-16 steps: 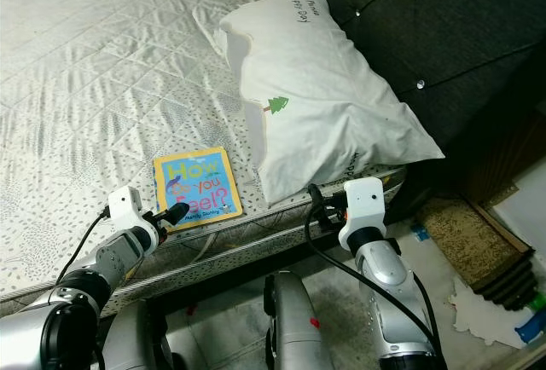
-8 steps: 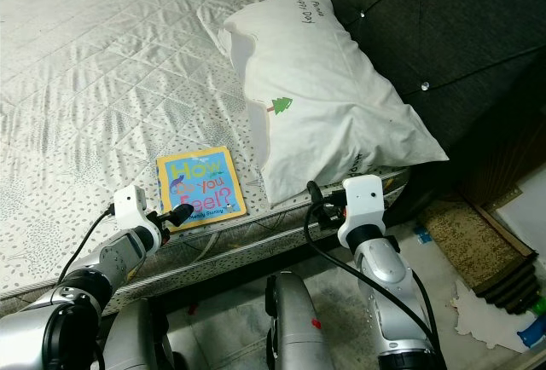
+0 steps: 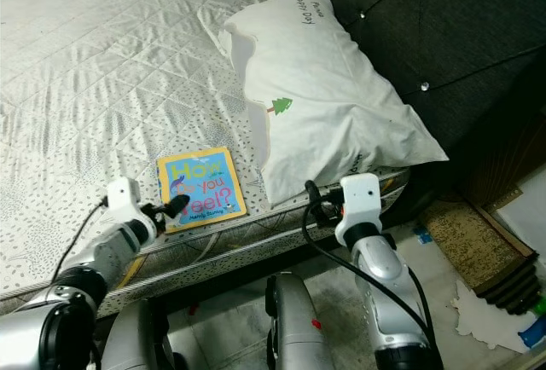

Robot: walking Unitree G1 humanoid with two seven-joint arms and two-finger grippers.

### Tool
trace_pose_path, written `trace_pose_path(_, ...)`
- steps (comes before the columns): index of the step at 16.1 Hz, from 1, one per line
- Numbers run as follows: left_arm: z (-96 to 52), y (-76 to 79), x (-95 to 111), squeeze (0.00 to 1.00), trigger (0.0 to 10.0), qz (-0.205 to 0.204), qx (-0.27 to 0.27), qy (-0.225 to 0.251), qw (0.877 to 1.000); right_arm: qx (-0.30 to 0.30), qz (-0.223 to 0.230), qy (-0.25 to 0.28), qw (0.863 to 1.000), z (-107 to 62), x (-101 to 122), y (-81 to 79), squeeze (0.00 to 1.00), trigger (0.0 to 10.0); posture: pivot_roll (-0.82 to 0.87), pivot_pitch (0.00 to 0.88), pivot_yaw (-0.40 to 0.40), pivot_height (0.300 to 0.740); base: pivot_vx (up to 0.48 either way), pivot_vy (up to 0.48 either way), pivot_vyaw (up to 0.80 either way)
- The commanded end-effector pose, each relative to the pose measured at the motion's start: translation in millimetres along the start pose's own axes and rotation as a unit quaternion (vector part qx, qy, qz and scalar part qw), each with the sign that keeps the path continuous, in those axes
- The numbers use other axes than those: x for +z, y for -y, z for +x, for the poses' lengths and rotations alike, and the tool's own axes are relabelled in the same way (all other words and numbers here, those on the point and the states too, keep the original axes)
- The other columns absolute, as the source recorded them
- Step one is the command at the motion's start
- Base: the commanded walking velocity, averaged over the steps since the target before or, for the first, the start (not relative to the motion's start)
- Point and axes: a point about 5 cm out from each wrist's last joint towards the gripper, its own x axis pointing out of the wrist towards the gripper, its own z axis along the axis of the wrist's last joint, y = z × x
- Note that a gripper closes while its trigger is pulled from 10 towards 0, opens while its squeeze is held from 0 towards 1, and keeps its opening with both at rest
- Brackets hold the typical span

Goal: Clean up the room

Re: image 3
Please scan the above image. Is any blue children's picture book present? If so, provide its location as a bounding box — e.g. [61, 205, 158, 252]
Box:
[156, 146, 248, 234]

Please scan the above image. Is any white pillow with tree print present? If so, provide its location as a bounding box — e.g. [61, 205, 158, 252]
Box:
[219, 0, 450, 209]

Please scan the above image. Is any grey right robot leg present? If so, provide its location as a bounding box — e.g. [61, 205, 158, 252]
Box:
[264, 272, 334, 370]

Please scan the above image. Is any grey robot leg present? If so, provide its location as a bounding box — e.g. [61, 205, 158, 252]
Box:
[115, 298, 180, 370]
[264, 272, 334, 370]

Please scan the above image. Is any grey left robot leg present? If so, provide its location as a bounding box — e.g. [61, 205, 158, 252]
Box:
[115, 298, 180, 370]

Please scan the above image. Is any brown textured rug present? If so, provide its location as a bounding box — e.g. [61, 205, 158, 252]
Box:
[422, 198, 538, 313]

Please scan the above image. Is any white quilted mattress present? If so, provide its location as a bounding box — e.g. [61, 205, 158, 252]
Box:
[0, 0, 412, 318]

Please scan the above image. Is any white torn paper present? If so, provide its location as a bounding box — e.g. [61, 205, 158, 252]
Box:
[452, 289, 530, 354]

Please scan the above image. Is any black tufted headboard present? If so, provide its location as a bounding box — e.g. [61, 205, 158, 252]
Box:
[252, 0, 546, 217]

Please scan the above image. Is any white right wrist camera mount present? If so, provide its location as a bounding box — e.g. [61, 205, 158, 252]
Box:
[335, 172, 385, 247]

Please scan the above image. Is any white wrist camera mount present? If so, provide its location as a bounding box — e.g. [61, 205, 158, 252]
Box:
[335, 172, 385, 247]
[107, 176, 144, 222]

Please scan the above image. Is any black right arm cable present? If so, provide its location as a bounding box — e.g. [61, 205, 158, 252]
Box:
[301, 208, 436, 345]

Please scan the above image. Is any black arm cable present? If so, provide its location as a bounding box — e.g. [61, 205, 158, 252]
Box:
[301, 208, 436, 345]
[51, 198, 112, 286]

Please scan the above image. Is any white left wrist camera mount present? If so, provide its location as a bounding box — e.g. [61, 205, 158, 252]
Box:
[107, 176, 144, 222]

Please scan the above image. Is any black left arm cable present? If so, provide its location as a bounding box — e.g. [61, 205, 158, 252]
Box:
[51, 198, 112, 286]

